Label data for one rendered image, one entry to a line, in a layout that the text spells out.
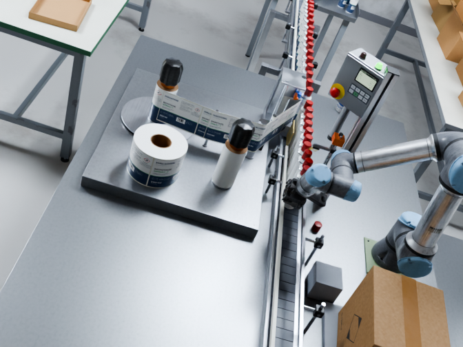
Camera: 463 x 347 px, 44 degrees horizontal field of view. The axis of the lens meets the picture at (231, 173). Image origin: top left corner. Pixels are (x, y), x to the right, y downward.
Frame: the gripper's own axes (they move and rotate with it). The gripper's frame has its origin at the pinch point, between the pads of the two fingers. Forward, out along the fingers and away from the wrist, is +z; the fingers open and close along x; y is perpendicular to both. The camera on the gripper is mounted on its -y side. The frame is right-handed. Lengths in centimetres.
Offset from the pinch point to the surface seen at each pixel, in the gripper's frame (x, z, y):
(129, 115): -21, 17, 72
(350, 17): -182, 111, -36
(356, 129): -28.5, -18.7, -12.3
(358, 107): -34.2, -25.1, -9.3
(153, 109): -24, 12, 63
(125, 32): -171, 206, 117
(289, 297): 38.2, -15.6, -1.5
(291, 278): 31.0, -11.5, -2.2
